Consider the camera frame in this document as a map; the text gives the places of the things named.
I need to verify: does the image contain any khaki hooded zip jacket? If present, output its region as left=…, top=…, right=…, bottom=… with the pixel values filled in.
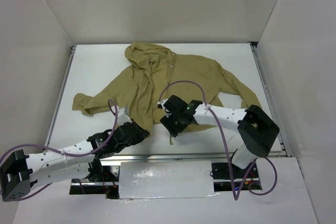
left=72, top=42, right=261, bottom=132

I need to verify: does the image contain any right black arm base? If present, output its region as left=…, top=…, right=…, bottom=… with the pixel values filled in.
left=207, top=161, right=263, bottom=192

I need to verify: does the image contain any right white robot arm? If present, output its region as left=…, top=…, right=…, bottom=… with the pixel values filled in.
left=157, top=95, right=280, bottom=177

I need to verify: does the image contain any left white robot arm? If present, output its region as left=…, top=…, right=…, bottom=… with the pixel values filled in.
left=1, top=121, right=150, bottom=202

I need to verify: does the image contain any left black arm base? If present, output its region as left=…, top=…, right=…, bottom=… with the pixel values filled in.
left=69, top=160, right=120, bottom=199

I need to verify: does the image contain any white foil-wrapped panel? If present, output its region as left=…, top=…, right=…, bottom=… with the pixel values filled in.
left=119, top=161, right=216, bottom=199

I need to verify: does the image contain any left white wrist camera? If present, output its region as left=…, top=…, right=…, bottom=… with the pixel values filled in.
left=117, top=107, right=132, bottom=126

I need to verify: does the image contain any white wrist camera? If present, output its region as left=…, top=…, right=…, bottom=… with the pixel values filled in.
left=117, top=107, right=132, bottom=126
left=157, top=98, right=169, bottom=113

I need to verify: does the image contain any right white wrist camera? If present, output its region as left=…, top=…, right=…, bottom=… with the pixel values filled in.
left=157, top=98, right=169, bottom=113

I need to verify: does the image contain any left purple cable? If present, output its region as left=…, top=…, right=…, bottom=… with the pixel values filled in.
left=0, top=99, right=119, bottom=201

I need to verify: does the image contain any purple cable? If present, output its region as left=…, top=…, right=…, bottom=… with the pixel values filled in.
left=159, top=80, right=278, bottom=201
left=0, top=99, right=119, bottom=201

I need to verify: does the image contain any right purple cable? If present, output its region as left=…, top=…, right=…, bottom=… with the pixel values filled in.
left=159, top=80, right=278, bottom=201

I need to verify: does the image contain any aluminium table frame rail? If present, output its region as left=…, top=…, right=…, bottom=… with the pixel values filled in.
left=44, top=40, right=292, bottom=162

